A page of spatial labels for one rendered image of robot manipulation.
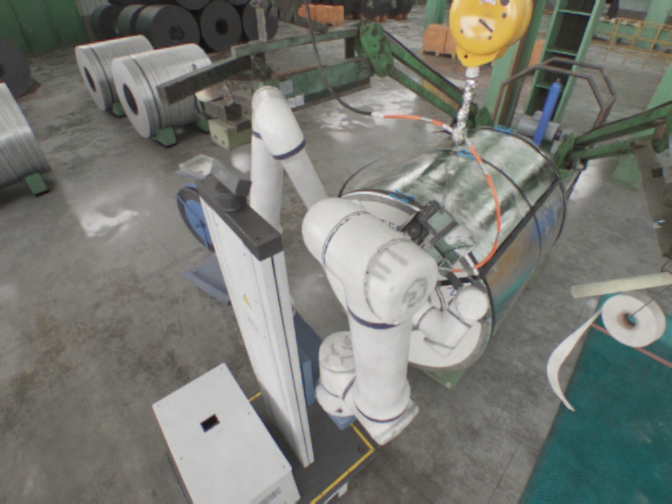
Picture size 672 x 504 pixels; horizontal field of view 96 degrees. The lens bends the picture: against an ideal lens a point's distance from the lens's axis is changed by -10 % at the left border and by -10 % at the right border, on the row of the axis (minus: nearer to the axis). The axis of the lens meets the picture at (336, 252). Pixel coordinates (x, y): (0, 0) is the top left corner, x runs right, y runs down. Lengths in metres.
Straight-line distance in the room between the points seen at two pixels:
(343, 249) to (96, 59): 7.76
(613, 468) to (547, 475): 0.44
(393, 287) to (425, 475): 1.95
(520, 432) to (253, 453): 1.75
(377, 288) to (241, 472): 1.11
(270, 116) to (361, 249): 0.66
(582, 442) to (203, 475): 2.24
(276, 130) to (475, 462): 2.13
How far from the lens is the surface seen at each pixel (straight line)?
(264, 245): 0.70
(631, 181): 6.15
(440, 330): 1.02
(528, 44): 6.84
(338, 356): 1.04
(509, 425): 2.61
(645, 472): 2.95
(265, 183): 1.26
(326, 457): 1.97
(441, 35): 13.22
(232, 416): 1.54
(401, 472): 2.32
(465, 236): 1.35
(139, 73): 5.92
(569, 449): 2.73
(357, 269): 0.48
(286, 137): 1.04
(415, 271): 0.46
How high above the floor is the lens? 2.21
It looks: 41 degrees down
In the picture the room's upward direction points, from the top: straight up
